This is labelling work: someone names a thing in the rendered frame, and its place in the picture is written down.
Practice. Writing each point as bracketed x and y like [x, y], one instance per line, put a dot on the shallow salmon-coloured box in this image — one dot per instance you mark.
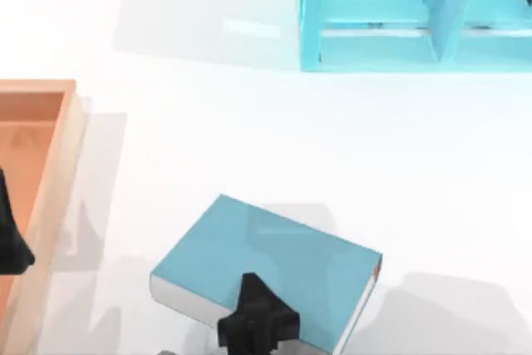
[25, 130]

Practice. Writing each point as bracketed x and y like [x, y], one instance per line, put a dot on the blue book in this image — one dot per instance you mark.
[208, 247]

